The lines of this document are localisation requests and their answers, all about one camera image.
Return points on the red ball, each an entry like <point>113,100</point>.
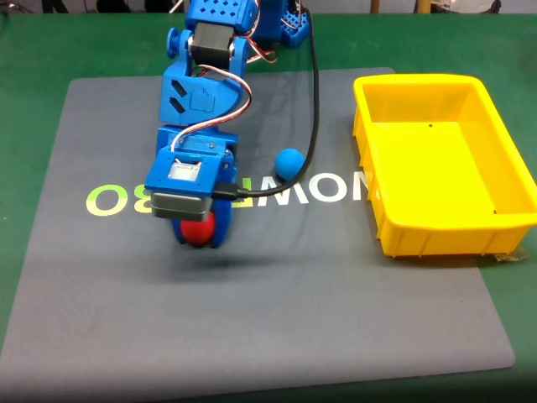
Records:
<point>198,230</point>

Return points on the blue ball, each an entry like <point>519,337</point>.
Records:
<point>289,163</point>

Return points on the yellow plastic bin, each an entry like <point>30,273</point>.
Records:
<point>423,168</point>

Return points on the grey mat with lettering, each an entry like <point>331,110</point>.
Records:
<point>251,315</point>

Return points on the wooden furniture leg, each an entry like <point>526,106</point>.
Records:
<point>374,6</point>
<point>424,6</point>

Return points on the clear plastic scrap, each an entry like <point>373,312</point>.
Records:
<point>509,255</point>

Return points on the grey camera box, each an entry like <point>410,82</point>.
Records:
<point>180,206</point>

